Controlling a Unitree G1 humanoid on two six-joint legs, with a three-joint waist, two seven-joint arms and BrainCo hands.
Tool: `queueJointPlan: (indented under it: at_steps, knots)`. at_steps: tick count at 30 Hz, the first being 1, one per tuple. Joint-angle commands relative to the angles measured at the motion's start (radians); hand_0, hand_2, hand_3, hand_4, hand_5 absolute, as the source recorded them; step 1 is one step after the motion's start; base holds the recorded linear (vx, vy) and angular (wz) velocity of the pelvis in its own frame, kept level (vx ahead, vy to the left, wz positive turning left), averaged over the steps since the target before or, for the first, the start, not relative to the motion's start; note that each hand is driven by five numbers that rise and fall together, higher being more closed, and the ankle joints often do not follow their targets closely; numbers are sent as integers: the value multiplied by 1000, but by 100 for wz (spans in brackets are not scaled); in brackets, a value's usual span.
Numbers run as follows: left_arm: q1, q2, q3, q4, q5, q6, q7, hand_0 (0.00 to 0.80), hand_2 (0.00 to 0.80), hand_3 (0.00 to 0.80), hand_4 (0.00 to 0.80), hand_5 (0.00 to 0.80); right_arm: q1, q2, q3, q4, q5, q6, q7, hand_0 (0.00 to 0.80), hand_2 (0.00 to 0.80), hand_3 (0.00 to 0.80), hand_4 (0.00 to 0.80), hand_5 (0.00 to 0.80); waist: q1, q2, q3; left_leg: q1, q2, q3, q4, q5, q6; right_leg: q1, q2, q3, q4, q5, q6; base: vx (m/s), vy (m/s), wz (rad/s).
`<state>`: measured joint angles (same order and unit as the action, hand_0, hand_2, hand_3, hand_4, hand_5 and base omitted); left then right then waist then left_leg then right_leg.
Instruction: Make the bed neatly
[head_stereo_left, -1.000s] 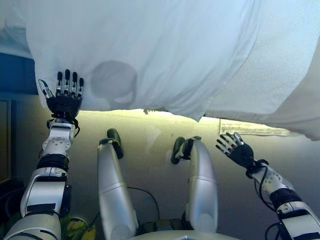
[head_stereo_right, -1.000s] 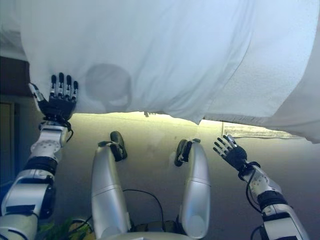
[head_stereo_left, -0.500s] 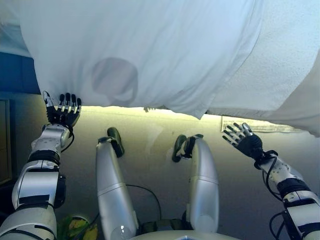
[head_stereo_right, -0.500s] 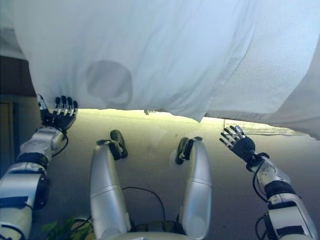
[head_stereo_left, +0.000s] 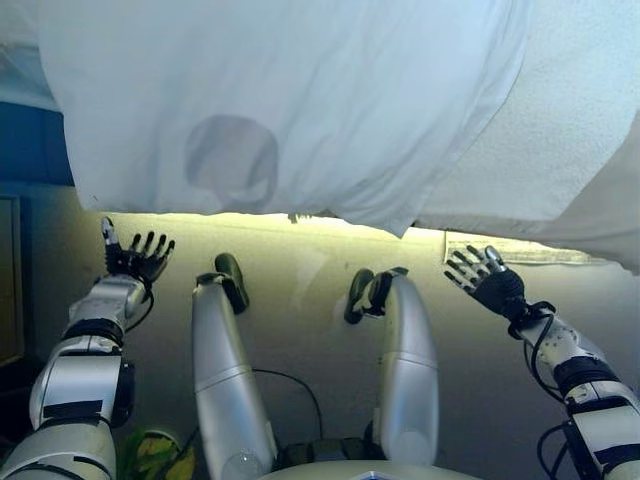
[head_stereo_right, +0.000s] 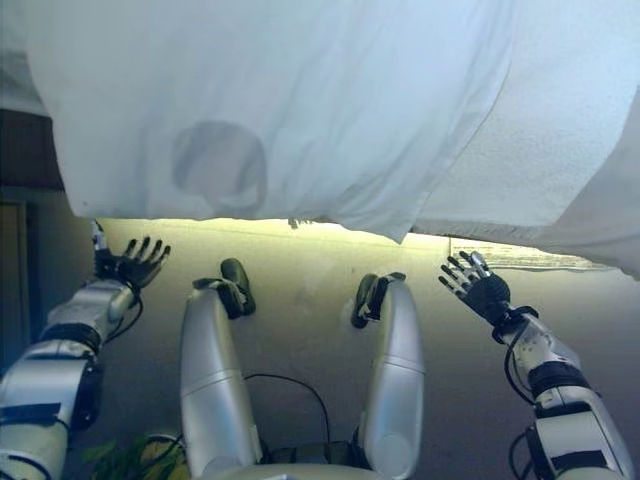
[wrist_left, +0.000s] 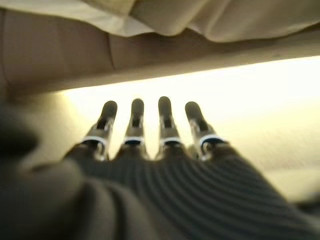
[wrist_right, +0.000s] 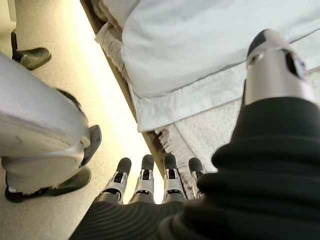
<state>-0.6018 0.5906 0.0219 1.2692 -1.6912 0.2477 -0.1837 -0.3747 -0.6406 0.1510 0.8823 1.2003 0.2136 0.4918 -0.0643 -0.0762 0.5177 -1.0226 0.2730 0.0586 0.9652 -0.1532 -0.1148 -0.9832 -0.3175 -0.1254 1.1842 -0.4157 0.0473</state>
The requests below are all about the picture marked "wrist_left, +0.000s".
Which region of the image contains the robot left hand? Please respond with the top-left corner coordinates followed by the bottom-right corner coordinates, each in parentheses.
top-left (0, 96), bottom-right (320, 240)

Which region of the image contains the white duvet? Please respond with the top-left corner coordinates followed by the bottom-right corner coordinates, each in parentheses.
top-left (128, 0), bottom-right (320, 44)

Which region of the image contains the white sheeted mattress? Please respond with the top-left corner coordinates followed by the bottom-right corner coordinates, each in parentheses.
top-left (0, 0), bottom-right (156, 39)

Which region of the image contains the dark brown bed frame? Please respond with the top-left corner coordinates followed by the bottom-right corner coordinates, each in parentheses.
top-left (0, 7), bottom-right (320, 99)

